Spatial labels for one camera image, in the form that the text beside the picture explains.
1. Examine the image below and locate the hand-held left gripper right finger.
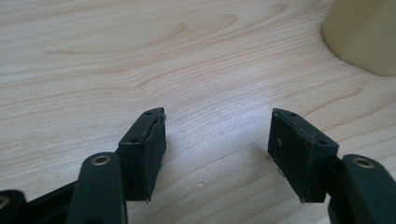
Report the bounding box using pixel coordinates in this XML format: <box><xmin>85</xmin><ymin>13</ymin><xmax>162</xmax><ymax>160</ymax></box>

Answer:
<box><xmin>267</xmin><ymin>107</ymin><xmax>340</xmax><ymax>204</ymax></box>

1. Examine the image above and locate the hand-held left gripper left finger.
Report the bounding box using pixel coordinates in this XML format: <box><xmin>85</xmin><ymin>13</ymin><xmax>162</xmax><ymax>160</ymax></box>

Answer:
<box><xmin>118</xmin><ymin>106</ymin><xmax>167</xmax><ymax>203</ymax></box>

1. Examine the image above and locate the yellow mug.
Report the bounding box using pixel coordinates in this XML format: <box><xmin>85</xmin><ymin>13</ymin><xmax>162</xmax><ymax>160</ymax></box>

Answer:
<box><xmin>321</xmin><ymin>0</ymin><xmax>396</xmax><ymax>77</ymax></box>

